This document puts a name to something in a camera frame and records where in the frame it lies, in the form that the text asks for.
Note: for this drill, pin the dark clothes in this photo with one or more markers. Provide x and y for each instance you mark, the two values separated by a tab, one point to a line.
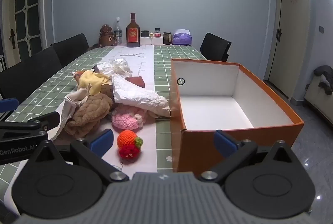
324	73

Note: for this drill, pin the wall light switch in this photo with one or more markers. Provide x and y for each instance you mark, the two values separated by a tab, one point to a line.
321	29

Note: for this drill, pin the dark lidded jar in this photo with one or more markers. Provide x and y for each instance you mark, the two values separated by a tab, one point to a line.
145	33

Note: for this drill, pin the black chair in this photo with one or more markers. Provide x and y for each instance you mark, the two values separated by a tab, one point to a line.
216	47
70	48
28	73

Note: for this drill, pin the cream radiator cover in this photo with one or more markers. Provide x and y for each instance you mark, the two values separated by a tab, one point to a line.
318	101

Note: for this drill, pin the glass pane door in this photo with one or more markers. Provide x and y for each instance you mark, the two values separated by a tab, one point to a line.
26	5

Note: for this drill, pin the brown knitted cloth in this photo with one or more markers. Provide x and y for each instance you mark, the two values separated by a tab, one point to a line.
91	109

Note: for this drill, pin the brown bear plush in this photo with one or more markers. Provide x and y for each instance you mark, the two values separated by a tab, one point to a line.
108	37

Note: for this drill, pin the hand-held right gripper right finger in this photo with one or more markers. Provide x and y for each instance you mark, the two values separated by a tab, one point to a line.
225	142

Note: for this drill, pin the white crumpled paper bag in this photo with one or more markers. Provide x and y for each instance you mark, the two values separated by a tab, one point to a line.
135	96

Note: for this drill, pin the pink crochet piece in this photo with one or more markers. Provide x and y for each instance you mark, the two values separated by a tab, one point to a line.
124	121

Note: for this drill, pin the orange crochet fruit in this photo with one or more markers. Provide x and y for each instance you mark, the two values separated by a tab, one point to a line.
126	139

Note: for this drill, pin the beige cloth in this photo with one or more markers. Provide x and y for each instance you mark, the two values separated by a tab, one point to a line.
75	97

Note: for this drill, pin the clear water bottle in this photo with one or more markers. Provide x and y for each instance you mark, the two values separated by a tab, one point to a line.
118	31

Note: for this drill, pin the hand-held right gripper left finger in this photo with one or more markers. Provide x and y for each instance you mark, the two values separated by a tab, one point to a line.
102	142

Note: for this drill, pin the orange cardboard box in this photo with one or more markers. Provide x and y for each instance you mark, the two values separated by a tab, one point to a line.
197	145

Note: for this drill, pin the cream door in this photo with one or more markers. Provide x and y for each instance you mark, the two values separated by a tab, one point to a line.
286	31

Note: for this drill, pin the clear plastic bag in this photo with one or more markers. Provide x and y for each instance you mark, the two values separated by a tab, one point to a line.
117	66

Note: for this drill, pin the white small box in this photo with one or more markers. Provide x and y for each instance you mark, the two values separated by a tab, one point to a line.
157	41
146	41

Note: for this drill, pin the small red label bottle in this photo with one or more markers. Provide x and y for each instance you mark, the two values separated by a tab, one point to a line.
157	33

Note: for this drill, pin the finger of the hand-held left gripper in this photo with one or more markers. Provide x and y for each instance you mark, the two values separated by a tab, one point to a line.
48	119
9	105

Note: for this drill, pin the green grid tablecloth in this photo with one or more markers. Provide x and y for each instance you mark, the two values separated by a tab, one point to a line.
161	70

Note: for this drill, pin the dark glass jar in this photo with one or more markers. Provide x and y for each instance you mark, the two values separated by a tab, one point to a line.
167	38

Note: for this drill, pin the maroon cloth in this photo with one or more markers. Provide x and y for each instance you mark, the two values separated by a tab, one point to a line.
136	81

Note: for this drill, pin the purple tissue pack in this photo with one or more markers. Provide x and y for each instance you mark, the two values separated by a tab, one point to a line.
182	39

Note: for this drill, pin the orange snack packet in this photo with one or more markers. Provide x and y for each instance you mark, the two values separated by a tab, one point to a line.
78	75

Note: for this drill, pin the yellow cloth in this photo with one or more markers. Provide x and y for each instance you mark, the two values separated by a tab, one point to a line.
91	82

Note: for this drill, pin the brown liquor bottle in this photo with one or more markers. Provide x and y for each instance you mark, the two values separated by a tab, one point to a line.
133	36

